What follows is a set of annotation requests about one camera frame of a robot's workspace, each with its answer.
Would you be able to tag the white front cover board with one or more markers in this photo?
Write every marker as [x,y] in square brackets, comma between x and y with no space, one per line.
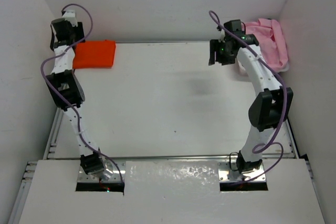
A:
[171,192]

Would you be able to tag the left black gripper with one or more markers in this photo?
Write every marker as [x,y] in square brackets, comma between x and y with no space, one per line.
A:
[79,29]

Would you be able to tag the metal base plate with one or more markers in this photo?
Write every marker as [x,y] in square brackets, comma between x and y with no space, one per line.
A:
[109,175]
[229,174]

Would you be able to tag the pink t shirt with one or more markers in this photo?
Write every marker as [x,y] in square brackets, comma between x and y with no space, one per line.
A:
[271,41]

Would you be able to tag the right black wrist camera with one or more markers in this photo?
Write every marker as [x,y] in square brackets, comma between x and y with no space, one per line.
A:
[234,26]

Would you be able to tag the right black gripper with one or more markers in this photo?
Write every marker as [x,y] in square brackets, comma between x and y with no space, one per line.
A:
[216,44]

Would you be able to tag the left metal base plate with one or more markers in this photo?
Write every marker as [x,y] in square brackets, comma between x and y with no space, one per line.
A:
[109,175]

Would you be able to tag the white plastic laundry basket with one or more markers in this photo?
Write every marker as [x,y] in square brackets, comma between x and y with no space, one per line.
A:
[243,72]

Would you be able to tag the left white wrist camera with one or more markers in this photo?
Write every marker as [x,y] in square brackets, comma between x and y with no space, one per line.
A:
[70,16]

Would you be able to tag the orange t shirt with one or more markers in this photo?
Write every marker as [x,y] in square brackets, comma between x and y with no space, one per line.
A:
[94,54]

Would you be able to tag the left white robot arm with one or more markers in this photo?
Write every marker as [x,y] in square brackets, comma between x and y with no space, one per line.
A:
[68,94]

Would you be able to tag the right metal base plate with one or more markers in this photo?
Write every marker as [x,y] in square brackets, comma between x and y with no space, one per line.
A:
[229,174]

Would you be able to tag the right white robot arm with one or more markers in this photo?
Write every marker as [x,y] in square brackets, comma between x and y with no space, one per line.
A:
[272,102]

